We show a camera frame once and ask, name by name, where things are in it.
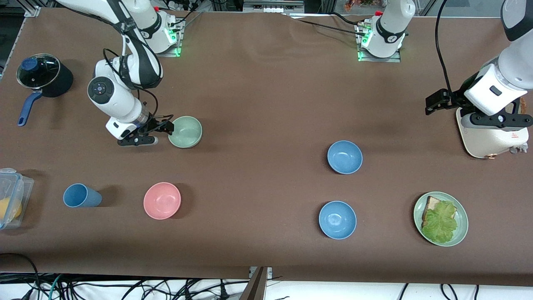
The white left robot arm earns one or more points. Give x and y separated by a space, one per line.
512 66

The cream white toaster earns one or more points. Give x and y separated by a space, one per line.
487 141

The bread slice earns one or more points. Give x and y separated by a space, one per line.
433 204

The metal table bracket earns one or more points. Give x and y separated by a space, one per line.
260 273

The clear plastic food container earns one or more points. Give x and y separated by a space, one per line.
23 187

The yellow fruit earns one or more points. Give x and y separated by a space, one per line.
9 210

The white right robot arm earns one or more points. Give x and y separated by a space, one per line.
112 102

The pink bowl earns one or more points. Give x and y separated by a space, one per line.
162 201

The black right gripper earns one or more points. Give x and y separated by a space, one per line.
155 123

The blue plastic cup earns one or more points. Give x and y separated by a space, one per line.
81 196

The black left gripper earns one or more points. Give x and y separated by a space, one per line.
455 99

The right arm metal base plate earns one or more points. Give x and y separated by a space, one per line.
177 48

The pale green plate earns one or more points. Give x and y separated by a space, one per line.
462 225

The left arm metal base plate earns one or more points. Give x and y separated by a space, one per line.
397 56

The brown table cover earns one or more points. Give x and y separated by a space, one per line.
250 104

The pale green bowl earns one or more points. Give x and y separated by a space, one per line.
187 132

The green lettuce leaf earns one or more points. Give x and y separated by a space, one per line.
440 223

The blue bowl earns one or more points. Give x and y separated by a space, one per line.
344 157
337 220

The glass lid blue knob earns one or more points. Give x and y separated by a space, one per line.
39 71

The toast slice in toaster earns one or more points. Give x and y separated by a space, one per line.
520 106

